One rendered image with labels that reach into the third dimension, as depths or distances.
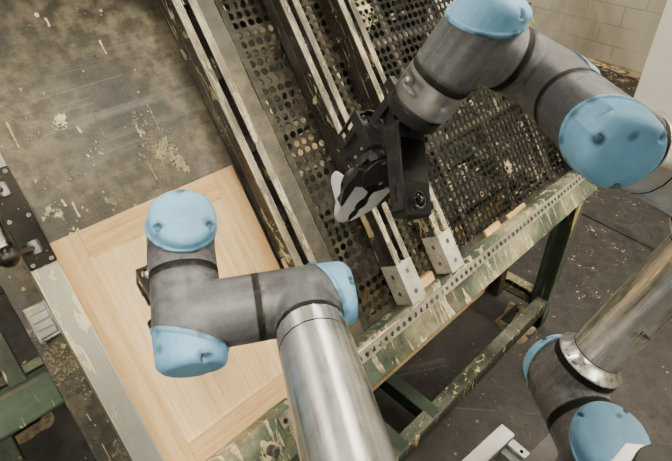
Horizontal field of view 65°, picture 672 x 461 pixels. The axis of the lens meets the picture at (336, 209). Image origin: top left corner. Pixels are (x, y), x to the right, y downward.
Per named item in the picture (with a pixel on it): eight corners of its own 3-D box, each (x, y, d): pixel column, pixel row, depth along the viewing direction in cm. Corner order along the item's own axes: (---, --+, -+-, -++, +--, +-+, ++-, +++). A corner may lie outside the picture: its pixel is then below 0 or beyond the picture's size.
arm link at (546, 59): (584, 154, 57) (505, 115, 54) (543, 110, 66) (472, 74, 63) (637, 92, 53) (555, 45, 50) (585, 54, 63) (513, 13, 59)
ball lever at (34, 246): (32, 259, 101) (-3, 273, 88) (22, 241, 100) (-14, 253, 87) (51, 250, 101) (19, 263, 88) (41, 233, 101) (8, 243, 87)
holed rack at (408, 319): (283, 429, 124) (284, 430, 123) (277, 418, 123) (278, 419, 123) (591, 172, 218) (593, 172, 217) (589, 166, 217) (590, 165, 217)
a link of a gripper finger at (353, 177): (355, 197, 73) (388, 154, 67) (359, 207, 72) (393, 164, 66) (327, 196, 70) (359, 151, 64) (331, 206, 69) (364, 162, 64)
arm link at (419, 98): (478, 104, 60) (426, 93, 55) (454, 132, 63) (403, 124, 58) (449, 61, 64) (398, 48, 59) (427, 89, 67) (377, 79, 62)
